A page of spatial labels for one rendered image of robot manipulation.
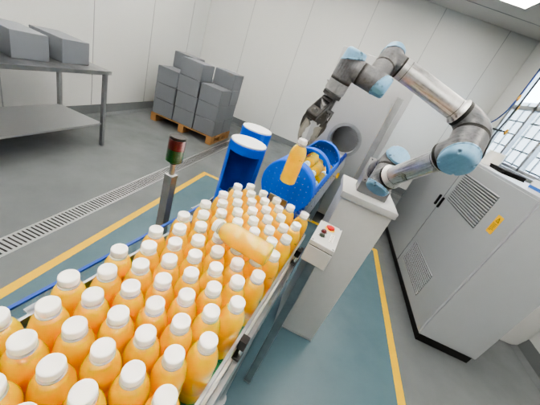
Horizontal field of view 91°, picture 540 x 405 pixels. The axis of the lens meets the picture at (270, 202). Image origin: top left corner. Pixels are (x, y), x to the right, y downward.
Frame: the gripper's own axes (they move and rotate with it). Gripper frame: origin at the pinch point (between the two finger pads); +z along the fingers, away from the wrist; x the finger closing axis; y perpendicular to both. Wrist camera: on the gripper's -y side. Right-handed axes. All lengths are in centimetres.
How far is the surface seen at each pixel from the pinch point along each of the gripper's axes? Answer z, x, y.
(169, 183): 35, 32, -29
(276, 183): 32.6, 4.4, 17.1
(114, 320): 24, -2, -82
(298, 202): 34.1, -10.9, 17.3
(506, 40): -173, -111, 565
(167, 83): 134, 301, 267
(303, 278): 47, -34, -11
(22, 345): 25, 4, -93
